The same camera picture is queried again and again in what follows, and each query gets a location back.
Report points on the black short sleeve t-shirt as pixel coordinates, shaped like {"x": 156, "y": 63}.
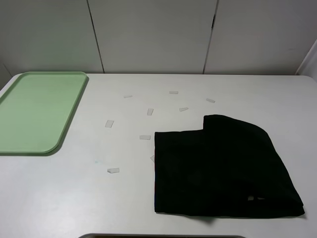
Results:
{"x": 229, "y": 168}

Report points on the light green plastic tray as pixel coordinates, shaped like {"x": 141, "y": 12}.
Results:
{"x": 36, "y": 109}

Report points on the clear tape piece lower middle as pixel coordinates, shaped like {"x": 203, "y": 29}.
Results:
{"x": 145, "y": 137}

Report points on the clear tape piece far right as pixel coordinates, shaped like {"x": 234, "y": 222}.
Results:
{"x": 210, "y": 100}

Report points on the clear tape piece lower left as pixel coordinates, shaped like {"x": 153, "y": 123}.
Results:
{"x": 113, "y": 170}

